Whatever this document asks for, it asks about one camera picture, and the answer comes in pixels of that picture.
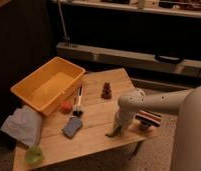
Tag blue sponge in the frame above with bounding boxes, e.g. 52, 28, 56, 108
62, 116, 83, 138

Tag red tomato toy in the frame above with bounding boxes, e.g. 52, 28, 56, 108
60, 101, 73, 114

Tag brown stacked toy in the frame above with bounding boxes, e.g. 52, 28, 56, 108
101, 82, 112, 99

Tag lower metal shelf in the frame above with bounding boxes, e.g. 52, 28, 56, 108
56, 42, 201, 78

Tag green plastic cup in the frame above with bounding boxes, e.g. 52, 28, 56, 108
25, 146, 43, 165

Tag wooden table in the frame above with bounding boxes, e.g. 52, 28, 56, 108
13, 68, 158, 171

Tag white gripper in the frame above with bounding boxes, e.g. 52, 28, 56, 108
113, 108, 136, 133

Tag upper shelf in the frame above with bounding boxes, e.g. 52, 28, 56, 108
51, 0, 201, 19

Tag grey cloth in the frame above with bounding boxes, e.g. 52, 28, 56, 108
0, 105, 42, 147

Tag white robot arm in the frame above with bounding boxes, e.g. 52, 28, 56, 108
114, 86, 201, 171

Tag yellow plastic bin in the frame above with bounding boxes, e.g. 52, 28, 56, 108
11, 57, 85, 116

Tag striped block toy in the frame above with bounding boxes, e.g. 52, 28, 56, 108
135, 110, 162, 130

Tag black handle on shelf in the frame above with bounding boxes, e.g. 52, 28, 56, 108
154, 54, 183, 64

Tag metal pole stand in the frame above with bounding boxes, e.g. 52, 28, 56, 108
57, 0, 70, 46

